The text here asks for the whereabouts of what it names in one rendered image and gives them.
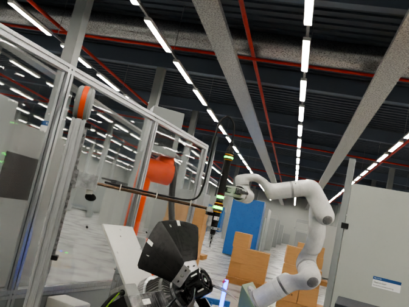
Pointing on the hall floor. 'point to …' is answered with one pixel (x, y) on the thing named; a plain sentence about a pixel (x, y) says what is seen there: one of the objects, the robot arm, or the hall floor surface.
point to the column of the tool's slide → (54, 214)
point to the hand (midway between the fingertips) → (229, 189)
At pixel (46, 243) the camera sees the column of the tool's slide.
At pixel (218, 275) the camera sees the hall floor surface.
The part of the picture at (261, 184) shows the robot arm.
